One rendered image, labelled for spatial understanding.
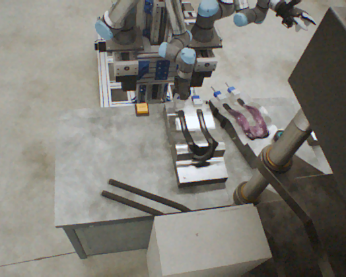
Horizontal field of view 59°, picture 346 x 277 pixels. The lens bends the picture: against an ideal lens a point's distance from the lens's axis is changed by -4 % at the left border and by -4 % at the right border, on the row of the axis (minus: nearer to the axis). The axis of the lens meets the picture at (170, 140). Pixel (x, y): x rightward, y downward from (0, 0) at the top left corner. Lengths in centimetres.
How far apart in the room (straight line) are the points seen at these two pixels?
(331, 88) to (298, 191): 39
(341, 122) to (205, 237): 46
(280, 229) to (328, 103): 61
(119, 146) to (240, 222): 101
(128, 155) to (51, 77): 175
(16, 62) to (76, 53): 61
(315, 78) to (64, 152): 138
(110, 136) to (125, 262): 96
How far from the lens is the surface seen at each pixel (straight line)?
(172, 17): 167
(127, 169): 169
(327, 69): 66
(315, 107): 69
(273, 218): 117
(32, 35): 383
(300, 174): 98
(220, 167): 170
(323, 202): 97
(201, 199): 166
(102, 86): 283
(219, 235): 89
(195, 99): 186
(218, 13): 200
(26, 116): 303
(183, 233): 87
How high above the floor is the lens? 229
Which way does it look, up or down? 56 degrees down
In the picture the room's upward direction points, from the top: 12 degrees clockwise
